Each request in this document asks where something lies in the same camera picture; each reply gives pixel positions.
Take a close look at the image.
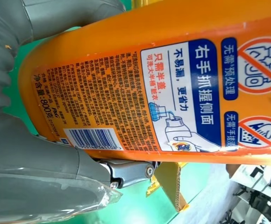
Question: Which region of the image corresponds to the person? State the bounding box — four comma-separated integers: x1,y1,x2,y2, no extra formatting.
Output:
219,164,271,224

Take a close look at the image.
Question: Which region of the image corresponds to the yellow plastic wrapped cardboard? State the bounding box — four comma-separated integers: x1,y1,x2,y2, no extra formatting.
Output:
146,161,190,213

